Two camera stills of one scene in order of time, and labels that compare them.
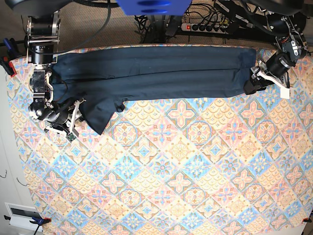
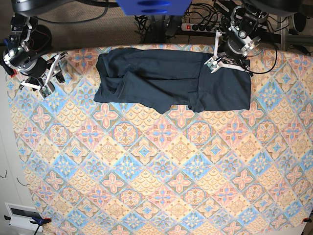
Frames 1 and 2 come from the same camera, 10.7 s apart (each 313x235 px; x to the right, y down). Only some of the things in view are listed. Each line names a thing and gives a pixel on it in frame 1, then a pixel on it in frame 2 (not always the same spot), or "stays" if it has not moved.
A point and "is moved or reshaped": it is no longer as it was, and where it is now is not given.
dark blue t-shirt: [101, 79] is moved or reshaped
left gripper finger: [78, 115] → [59, 76]
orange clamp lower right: [306, 220] stays
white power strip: [206, 28] stays
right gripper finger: [288, 82] → [246, 63]
